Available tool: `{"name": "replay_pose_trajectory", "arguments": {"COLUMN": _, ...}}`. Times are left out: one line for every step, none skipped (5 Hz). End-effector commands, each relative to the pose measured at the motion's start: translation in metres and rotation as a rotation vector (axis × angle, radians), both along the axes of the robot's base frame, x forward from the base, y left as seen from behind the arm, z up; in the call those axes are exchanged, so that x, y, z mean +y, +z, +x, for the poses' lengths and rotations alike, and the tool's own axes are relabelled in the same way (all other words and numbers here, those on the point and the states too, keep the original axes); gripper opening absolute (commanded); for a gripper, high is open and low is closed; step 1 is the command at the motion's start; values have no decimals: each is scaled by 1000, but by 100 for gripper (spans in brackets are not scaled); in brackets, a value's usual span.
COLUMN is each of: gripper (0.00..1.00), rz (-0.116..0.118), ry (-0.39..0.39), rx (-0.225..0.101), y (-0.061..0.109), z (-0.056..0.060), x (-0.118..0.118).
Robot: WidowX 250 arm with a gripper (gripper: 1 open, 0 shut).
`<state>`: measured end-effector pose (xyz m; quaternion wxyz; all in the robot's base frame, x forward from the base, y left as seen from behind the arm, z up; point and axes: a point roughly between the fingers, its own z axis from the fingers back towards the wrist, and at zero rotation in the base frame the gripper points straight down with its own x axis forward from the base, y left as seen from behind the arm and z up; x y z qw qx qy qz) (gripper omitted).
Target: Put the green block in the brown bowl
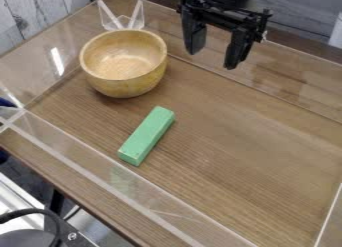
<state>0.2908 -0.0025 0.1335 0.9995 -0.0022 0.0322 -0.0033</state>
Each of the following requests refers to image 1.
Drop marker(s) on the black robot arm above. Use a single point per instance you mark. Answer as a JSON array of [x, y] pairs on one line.
[[230, 15]]

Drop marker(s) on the black metal bracket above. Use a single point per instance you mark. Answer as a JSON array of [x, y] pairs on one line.
[[68, 236]]

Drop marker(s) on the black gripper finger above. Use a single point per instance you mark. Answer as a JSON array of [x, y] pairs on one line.
[[194, 32], [238, 49]]

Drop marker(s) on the brown wooden bowl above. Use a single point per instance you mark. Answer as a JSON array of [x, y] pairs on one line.
[[124, 62]]

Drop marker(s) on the clear acrylic tray enclosure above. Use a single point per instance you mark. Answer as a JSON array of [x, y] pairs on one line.
[[245, 174]]

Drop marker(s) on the black table leg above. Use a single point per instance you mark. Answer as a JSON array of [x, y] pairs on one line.
[[56, 202]]

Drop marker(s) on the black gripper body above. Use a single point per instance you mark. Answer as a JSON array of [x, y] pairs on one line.
[[230, 14]]

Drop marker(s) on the green rectangular block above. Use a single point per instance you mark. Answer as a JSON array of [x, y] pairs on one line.
[[145, 137]]

